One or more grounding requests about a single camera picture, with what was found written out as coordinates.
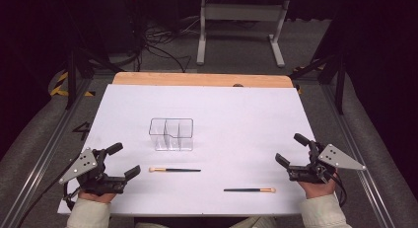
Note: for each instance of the aluminium rail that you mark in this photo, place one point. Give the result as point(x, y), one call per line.
point(42, 159)
point(355, 162)

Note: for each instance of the black tripod stand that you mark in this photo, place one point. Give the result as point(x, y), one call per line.
point(71, 76)
point(340, 86)

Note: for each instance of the person's right leg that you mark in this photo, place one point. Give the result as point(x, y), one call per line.
point(256, 222)

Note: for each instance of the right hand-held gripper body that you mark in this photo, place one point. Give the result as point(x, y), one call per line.
point(310, 173)

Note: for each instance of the person's left hand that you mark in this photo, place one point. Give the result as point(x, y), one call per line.
point(97, 197)

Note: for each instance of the person's right hand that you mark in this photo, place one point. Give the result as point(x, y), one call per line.
point(317, 189)

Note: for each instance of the person's leg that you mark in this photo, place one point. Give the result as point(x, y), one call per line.
point(256, 222)
point(154, 225)

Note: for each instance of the person's left leg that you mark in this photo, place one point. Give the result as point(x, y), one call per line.
point(154, 225)

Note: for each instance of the white metal stand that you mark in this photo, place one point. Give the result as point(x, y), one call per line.
point(243, 12)

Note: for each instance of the clear plastic organizer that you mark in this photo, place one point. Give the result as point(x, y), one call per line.
point(171, 136)

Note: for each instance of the black equipment cabinet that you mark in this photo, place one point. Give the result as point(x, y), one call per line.
point(120, 24)

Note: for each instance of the white table cover sheet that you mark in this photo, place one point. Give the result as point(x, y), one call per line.
point(230, 122)

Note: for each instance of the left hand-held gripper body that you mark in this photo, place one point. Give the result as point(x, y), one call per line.
point(95, 182)

